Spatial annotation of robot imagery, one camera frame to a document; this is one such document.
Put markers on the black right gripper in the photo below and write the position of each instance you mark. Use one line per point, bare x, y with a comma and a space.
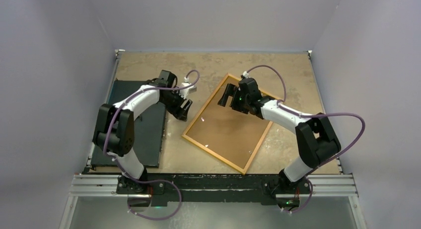
231, 91

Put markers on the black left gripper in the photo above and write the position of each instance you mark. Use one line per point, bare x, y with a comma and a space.
180, 113

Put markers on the yellow wooden picture frame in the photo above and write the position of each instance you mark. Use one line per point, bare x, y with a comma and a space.
267, 159

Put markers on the brown backing board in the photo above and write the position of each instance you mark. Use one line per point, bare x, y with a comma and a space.
230, 136

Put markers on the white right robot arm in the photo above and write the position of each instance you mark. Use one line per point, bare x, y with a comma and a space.
316, 139

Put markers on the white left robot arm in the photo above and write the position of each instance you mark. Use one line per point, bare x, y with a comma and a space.
115, 125

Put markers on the black flat box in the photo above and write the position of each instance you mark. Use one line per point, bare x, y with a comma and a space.
149, 126

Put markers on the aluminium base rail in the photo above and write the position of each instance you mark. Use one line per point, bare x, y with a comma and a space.
214, 188

